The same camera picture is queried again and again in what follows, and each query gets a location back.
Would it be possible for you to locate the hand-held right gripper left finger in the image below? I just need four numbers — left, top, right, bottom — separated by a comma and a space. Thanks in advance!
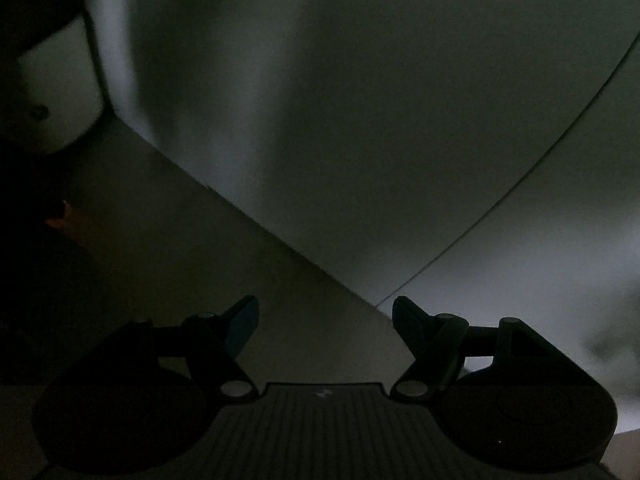
45, 296, 261, 401

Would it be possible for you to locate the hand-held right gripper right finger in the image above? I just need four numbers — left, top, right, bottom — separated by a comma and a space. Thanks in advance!
390, 296, 601, 398

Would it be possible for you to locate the white rounded object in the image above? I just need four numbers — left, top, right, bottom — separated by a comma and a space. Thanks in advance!
15, 12, 108, 156

